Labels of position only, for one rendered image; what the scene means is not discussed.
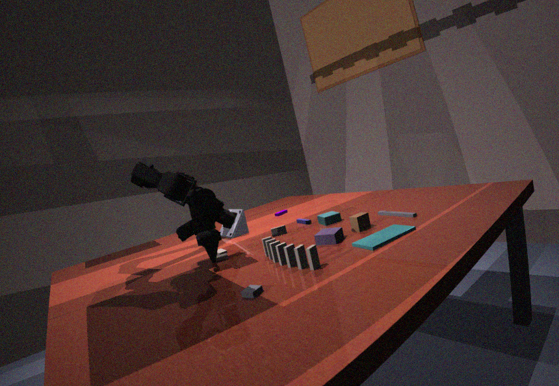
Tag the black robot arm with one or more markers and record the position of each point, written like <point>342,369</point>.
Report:
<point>176,187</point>

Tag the tan block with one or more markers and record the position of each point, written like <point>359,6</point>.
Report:
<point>360,222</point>

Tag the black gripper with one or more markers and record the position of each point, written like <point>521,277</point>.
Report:
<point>208,237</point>

